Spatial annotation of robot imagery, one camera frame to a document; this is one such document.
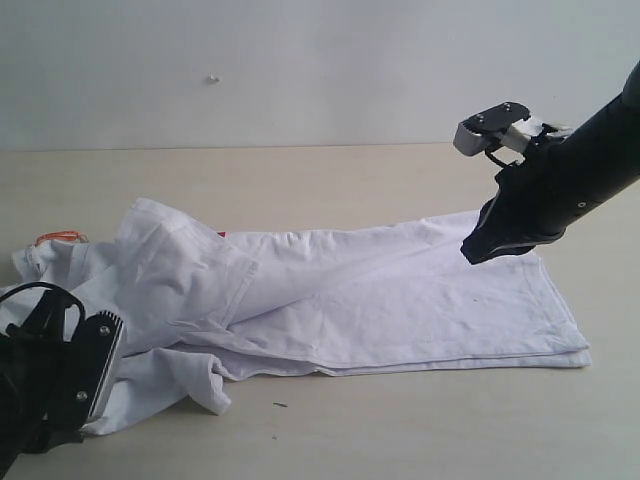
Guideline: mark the white t-shirt red lettering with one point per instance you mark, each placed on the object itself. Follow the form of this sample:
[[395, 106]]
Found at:
[[201, 308]]

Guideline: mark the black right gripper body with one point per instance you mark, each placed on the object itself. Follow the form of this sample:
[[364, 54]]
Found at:
[[561, 182]]

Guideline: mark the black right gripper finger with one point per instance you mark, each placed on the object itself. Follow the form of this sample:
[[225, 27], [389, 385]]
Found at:
[[520, 243], [490, 235]]

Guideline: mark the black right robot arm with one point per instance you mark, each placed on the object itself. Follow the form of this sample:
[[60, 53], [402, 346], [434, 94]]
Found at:
[[622, 111]]

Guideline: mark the orange neck label tag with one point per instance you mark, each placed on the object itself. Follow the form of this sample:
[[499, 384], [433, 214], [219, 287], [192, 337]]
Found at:
[[65, 236]]

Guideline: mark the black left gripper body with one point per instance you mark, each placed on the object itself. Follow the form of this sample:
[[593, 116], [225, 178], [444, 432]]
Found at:
[[32, 358]]

